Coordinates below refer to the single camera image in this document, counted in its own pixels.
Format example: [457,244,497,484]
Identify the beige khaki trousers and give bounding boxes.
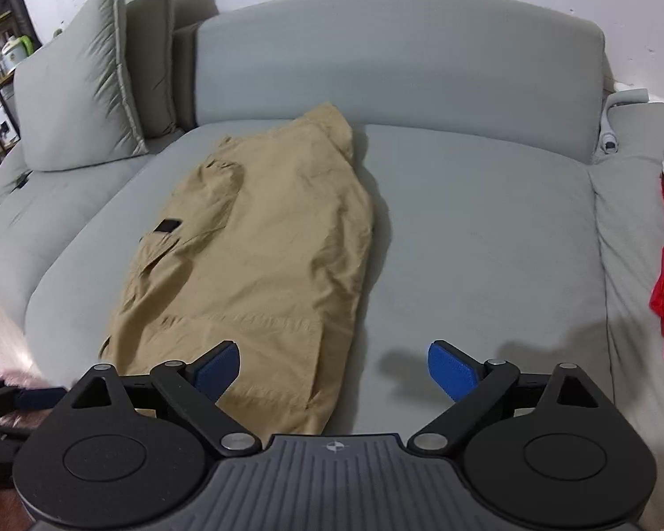
[100,103,374,439]

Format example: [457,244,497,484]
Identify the light grey sofa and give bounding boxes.
[0,0,664,529]

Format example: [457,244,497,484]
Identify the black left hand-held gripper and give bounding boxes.
[0,379,67,490]

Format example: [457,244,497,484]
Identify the light grey throw pillow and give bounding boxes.
[14,0,146,171]

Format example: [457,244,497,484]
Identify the dark grey throw pillow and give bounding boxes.
[126,0,176,139]

